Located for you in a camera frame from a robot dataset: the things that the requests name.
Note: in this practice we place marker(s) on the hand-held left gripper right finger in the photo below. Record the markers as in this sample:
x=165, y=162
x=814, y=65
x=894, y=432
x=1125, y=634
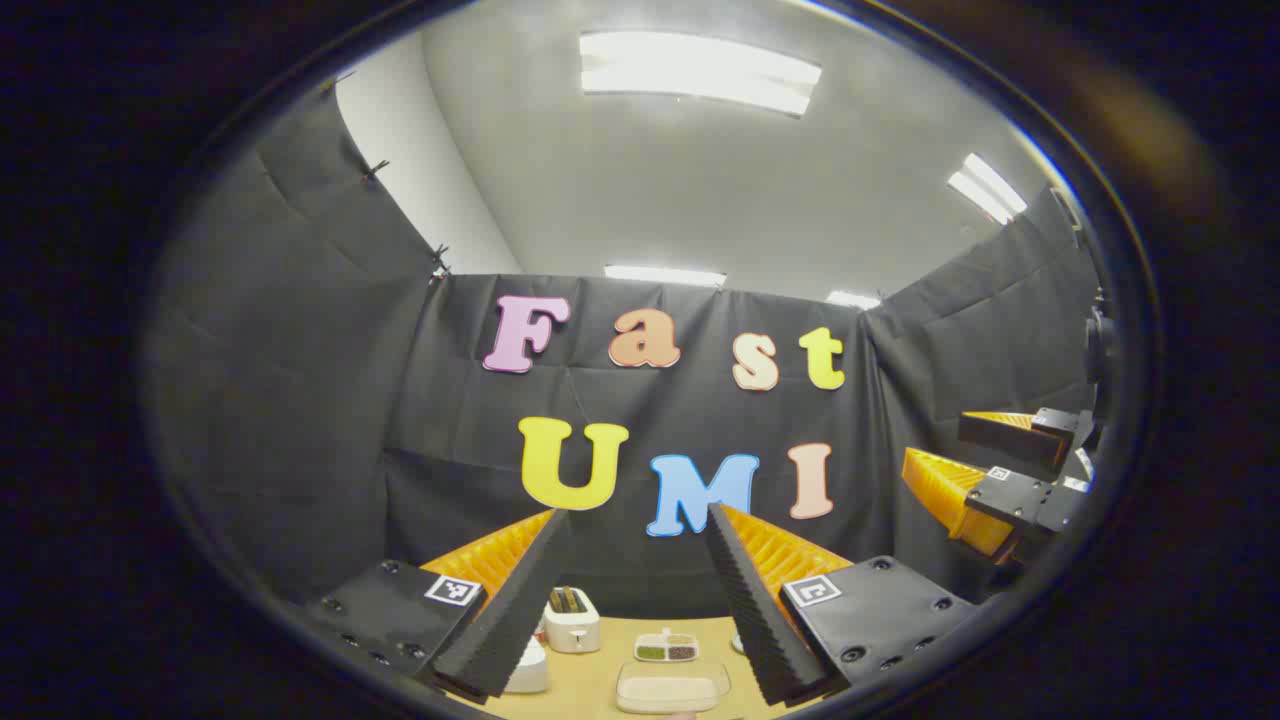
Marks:
x=755, y=620

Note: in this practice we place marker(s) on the white rice cooker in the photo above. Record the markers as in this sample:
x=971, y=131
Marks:
x=530, y=670

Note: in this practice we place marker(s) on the white toaster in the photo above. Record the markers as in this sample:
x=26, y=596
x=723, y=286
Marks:
x=572, y=632

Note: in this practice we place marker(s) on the black binder clip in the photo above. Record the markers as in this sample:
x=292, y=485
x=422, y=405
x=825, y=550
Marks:
x=375, y=168
x=439, y=258

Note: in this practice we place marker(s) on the clear container of rice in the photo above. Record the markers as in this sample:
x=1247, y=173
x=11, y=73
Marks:
x=670, y=688

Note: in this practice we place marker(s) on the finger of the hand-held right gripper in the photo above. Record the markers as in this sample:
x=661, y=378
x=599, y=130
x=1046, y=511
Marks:
x=1020, y=495
x=1010, y=440

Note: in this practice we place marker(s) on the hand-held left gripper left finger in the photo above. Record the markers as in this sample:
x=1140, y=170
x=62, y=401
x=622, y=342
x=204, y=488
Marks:
x=510, y=620

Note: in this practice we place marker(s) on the black backdrop cloth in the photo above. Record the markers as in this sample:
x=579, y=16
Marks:
x=330, y=400

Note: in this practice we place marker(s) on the large ceiling light panel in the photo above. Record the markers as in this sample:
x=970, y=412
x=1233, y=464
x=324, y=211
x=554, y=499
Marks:
x=700, y=72

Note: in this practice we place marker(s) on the white divided grain dish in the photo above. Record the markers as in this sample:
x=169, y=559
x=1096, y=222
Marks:
x=666, y=648

